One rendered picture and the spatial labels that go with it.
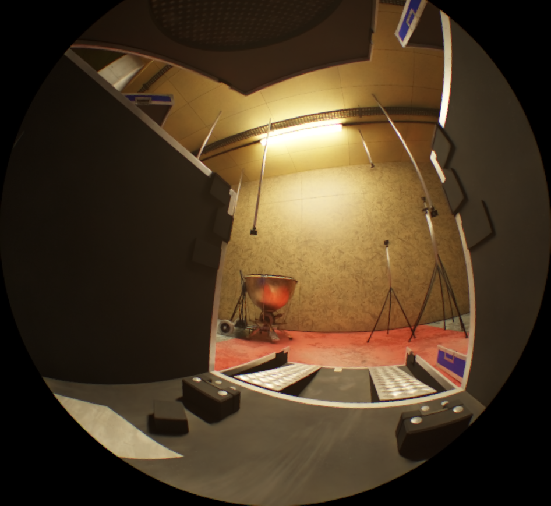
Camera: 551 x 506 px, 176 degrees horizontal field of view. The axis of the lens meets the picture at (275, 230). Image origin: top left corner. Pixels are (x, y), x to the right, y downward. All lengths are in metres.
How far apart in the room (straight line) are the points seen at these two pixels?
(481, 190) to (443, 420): 0.48
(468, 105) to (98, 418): 0.99
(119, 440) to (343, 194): 3.76
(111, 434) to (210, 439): 0.19
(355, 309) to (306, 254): 1.28
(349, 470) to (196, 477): 0.23
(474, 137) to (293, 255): 3.08
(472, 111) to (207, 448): 0.85
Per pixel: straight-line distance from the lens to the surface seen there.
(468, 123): 0.55
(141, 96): 1.50
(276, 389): 0.68
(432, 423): 0.43
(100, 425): 0.46
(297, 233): 3.36
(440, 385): 0.86
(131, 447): 0.42
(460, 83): 0.56
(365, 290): 3.04
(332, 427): 0.50
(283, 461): 0.41
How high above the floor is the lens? 0.49
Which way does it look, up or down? 23 degrees up
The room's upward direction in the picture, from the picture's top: 4 degrees clockwise
